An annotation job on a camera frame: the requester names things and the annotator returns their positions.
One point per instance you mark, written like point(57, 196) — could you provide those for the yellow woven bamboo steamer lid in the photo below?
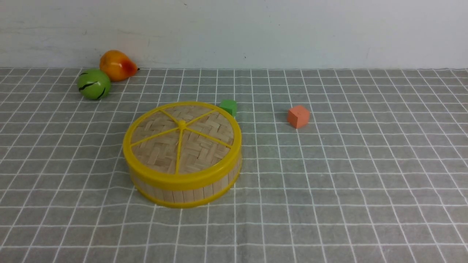
point(183, 146)

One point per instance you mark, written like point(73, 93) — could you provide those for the bamboo steamer basket yellow rims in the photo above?
point(188, 198)

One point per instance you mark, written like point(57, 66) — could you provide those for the green foam cube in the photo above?
point(230, 106)

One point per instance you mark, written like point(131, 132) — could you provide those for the orange foam cube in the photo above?
point(298, 116)

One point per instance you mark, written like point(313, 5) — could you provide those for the grey checkered tablecloth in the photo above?
point(378, 175)

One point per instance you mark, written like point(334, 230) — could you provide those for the green toy apple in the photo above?
point(94, 84)

